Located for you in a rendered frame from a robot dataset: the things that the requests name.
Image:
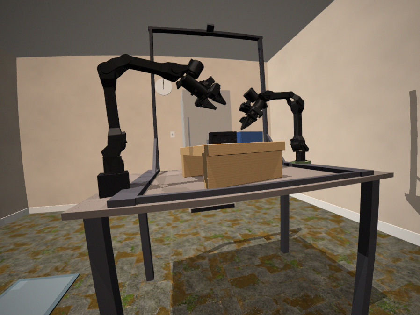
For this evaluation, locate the blue open-top tray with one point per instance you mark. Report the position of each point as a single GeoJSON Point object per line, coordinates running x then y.
{"type": "Point", "coordinates": [249, 136]}

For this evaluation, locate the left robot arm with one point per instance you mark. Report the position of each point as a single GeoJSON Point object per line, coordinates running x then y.
{"type": "Point", "coordinates": [296, 106]}

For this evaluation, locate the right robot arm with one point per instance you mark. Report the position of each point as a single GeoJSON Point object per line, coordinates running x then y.
{"type": "Point", "coordinates": [111, 70]}

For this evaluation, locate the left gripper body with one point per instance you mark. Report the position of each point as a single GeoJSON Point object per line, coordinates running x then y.
{"type": "Point", "coordinates": [255, 111]}

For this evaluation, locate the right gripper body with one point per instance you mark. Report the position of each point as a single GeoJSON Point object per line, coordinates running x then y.
{"type": "Point", "coordinates": [202, 92]}

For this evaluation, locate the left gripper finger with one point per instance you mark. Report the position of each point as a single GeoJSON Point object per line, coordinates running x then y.
{"type": "Point", "coordinates": [250, 119]}
{"type": "Point", "coordinates": [243, 122]}

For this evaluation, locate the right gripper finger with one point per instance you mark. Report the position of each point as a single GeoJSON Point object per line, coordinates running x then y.
{"type": "Point", "coordinates": [208, 104]}
{"type": "Point", "coordinates": [218, 98]}

